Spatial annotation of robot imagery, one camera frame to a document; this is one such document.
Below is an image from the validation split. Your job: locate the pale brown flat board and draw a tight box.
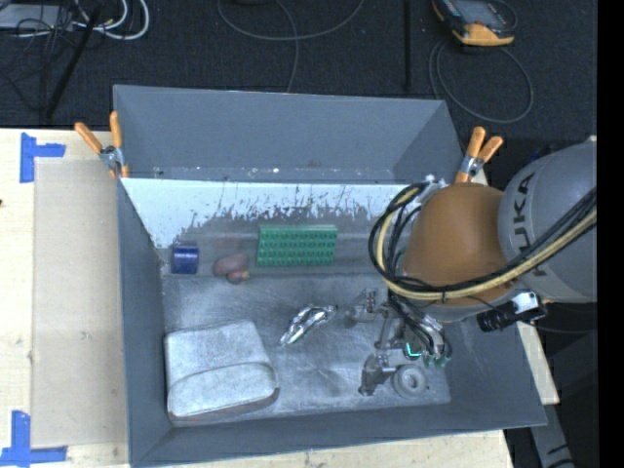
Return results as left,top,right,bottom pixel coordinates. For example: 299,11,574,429
29,157,131,450

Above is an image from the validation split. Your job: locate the grey ring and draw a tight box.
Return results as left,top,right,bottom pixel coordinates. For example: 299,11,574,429
391,364,430,400

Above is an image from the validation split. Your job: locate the red-brown toy food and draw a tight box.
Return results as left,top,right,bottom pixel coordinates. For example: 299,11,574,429
212,252,252,286

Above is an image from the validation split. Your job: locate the grey metal bin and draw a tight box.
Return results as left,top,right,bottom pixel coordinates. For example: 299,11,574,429
111,84,550,468

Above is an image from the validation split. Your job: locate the green studded flat block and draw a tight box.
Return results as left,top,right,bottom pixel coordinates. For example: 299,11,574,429
254,224,339,268

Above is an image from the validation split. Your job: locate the blue cup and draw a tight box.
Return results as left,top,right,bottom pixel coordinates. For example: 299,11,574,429
171,242,201,276

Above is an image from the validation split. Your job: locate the black cylinder on white bracket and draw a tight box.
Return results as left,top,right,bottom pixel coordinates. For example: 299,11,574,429
476,290,548,333

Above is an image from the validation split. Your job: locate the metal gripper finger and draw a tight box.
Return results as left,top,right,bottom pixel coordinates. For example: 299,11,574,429
342,288,387,330
359,350,399,398

